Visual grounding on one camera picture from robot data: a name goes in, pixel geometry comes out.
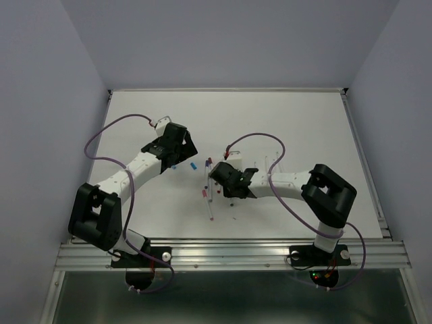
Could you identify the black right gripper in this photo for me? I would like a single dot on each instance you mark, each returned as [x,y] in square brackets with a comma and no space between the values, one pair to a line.
[227,193]

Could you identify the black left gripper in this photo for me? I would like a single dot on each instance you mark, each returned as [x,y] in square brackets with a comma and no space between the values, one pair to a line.
[187,150]

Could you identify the pink marker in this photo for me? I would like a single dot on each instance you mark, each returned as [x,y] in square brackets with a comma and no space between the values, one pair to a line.
[207,204]

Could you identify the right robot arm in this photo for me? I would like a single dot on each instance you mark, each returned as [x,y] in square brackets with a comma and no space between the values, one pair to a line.
[328,195]

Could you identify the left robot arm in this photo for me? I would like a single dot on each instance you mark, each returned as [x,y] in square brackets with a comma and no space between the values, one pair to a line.
[97,212]

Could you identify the grey marker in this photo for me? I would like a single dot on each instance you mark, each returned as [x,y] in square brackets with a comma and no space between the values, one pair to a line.
[210,189]

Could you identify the dark red marker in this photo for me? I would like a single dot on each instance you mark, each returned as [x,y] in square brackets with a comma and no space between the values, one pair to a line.
[209,166]

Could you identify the navy blue marker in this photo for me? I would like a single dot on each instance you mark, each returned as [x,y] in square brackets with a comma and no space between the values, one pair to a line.
[206,174]

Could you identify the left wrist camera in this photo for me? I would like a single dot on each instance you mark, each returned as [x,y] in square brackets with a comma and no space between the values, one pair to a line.
[161,123]

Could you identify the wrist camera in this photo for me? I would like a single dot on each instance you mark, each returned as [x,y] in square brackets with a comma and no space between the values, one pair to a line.
[161,123]
[234,159]

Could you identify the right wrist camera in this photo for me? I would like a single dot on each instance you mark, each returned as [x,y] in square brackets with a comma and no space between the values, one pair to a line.
[234,159]

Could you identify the aluminium front rail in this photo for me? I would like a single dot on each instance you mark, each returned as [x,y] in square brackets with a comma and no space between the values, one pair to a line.
[227,255]

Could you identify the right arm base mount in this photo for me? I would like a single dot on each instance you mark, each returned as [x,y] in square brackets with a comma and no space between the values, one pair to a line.
[322,266]

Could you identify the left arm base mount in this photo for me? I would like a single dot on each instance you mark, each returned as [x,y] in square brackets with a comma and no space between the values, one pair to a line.
[148,271]

